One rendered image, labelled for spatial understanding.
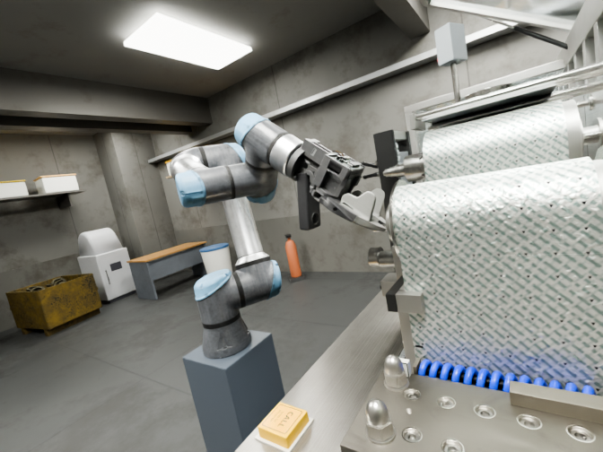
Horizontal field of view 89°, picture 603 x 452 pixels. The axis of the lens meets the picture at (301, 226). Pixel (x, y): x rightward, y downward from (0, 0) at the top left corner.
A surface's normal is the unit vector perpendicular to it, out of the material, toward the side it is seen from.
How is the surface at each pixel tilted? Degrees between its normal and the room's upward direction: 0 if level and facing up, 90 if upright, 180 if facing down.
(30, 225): 90
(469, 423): 0
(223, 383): 90
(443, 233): 90
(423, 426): 0
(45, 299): 90
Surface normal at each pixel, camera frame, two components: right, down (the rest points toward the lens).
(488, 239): -0.55, 0.22
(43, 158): 0.81, -0.08
